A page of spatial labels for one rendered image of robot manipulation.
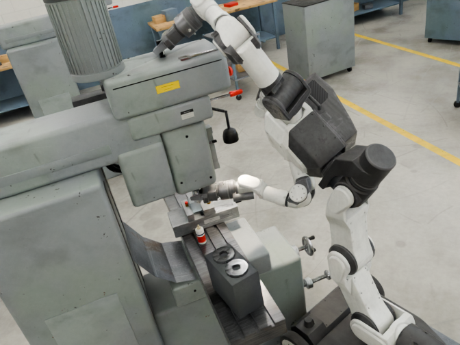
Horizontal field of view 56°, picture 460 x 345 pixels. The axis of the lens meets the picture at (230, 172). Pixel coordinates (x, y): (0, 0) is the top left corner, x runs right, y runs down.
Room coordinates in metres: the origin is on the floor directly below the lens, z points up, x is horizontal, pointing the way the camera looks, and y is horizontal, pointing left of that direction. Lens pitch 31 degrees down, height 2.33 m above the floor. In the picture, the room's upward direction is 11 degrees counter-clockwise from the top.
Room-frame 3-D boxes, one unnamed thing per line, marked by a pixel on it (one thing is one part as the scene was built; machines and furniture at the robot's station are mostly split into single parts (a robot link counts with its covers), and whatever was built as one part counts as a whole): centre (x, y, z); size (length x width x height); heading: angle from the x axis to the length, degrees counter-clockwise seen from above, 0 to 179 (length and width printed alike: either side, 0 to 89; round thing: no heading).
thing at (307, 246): (1.83, -0.31, 0.67); 0.16 x 0.12 x 0.12; 105
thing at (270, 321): (1.70, 0.17, 0.93); 1.24 x 0.23 x 0.08; 15
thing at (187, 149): (1.70, 0.17, 1.47); 0.21 x 0.19 x 0.32; 15
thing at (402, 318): (1.23, -0.52, 0.68); 0.21 x 0.20 x 0.13; 34
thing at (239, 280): (1.29, 0.07, 1.07); 0.22 x 0.12 x 0.20; 26
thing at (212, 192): (1.69, 0.08, 1.23); 0.13 x 0.12 x 0.10; 174
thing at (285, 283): (1.71, 0.15, 0.47); 0.81 x 0.32 x 0.60; 105
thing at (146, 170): (1.66, 0.36, 1.47); 0.24 x 0.19 x 0.26; 15
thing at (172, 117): (1.69, 0.21, 1.68); 0.34 x 0.24 x 0.10; 105
